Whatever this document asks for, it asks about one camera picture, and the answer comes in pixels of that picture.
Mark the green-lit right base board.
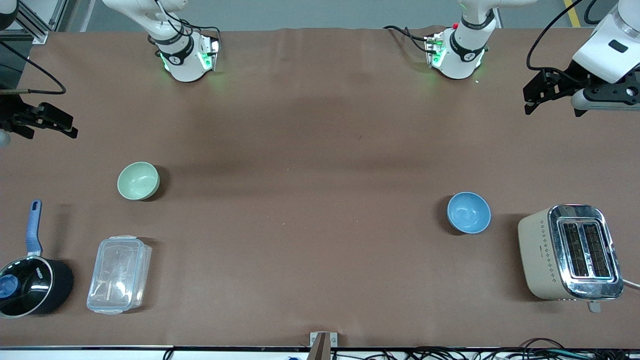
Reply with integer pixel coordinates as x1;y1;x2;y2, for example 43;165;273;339
199;37;221;72

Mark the light green bowl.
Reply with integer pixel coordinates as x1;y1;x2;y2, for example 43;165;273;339
117;161;161;201

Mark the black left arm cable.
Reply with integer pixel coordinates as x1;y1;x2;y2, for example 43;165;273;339
526;0;584;72

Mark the black saucepan blue handle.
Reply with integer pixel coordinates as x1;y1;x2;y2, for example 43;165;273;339
0;200;75;319

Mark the green-lit base board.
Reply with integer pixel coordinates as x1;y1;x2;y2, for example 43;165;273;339
199;37;221;72
424;34;447;69

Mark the black base cable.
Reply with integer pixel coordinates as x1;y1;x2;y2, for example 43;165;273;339
383;25;432;54

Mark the glass lid blue knob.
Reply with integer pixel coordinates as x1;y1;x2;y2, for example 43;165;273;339
0;256;54;317

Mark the black cable bundle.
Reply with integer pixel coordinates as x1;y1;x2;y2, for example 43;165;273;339
330;338;640;360

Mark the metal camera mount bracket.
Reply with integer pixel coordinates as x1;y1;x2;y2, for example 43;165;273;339
309;331;338;360

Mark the beige chrome toaster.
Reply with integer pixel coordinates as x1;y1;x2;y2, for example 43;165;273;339
517;203;625;314

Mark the aluminium frame profile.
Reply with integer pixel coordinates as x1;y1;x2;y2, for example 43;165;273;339
0;0;76;45

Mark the clear plastic food container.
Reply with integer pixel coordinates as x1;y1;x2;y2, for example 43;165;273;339
86;235;152;315

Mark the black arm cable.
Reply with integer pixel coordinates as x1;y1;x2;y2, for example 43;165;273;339
526;0;584;72
0;40;67;96

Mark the brown table cover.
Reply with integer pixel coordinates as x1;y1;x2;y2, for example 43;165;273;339
0;26;640;350

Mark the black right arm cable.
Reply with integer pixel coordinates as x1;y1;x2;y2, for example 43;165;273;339
0;40;67;96

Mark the green-lit left base board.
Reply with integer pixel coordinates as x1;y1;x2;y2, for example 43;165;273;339
424;34;447;69

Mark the blue bowl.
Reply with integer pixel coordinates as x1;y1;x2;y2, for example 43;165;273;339
446;192;492;235

